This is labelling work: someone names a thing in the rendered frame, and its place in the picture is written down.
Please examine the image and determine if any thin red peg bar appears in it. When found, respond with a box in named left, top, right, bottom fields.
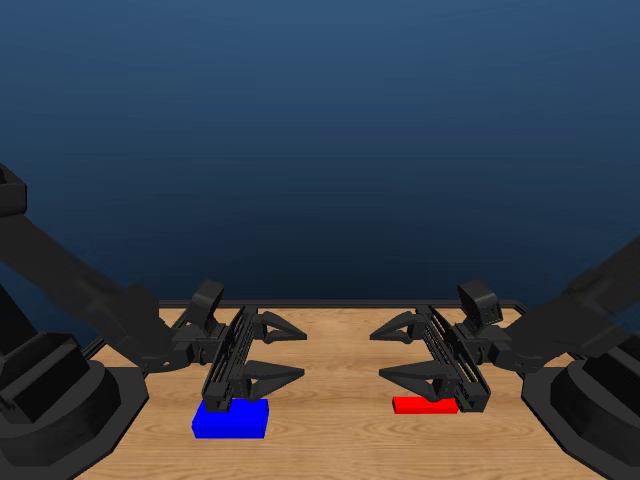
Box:
left=392, top=396, right=460, bottom=415

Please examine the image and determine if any blue hollow socket block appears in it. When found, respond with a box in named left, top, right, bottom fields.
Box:
left=191, top=398, right=270, bottom=440

